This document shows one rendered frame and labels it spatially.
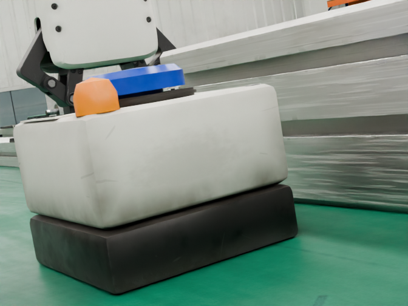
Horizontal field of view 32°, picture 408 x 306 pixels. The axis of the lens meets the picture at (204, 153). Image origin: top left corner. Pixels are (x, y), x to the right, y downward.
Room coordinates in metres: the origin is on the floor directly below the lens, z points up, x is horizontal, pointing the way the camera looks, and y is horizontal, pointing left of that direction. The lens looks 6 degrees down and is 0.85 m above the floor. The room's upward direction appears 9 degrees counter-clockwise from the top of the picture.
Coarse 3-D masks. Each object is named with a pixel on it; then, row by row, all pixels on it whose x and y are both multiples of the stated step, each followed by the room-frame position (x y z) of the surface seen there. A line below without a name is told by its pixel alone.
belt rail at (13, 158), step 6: (0, 138) 0.96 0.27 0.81; (6, 138) 0.92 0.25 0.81; (0, 144) 0.85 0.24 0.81; (6, 144) 0.83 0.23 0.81; (12, 144) 0.80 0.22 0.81; (0, 150) 0.85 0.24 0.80; (6, 150) 0.83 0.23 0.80; (12, 150) 0.81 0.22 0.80; (0, 156) 0.88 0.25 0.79; (6, 156) 0.86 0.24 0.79; (12, 156) 0.83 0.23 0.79; (0, 162) 0.86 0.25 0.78; (6, 162) 0.84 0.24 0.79; (12, 162) 0.82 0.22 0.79; (18, 162) 0.80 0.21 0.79
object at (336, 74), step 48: (384, 0) 0.27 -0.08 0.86; (192, 48) 0.39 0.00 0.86; (240, 48) 0.35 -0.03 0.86; (288, 48) 0.32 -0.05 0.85; (336, 48) 0.31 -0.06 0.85; (384, 48) 0.29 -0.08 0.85; (288, 96) 0.32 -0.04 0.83; (336, 96) 0.30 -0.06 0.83; (384, 96) 0.27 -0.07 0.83; (288, 144) 0.33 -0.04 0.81; (336, 144) 0.30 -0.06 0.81; (384, 144) 0.28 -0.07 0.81; (336, 192) 0.30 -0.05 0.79; (384, 192) 0.28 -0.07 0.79
